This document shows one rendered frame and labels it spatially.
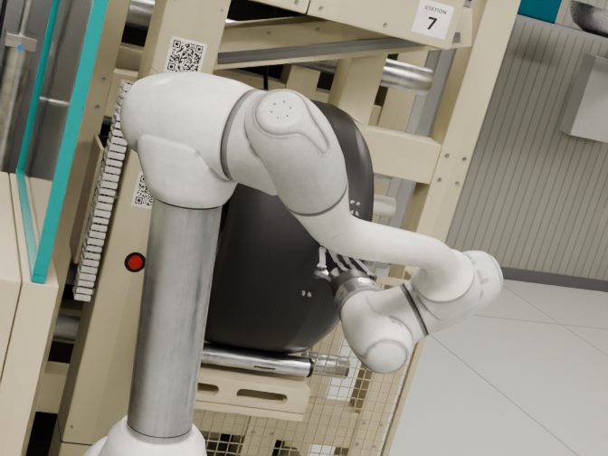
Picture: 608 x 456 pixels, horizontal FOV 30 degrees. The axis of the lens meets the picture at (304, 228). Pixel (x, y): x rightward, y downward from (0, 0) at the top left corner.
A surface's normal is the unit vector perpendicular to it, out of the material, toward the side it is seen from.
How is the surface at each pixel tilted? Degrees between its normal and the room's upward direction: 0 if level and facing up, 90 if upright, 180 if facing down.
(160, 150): 102
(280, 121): 48
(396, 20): 90
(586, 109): 90
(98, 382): 90
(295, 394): 90
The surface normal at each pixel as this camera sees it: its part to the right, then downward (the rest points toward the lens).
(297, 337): 0.05, 0.82
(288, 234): 0.32, 0.14
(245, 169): -0.40, 0.67
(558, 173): 0.42, 0.34
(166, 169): -0.47, 0.30
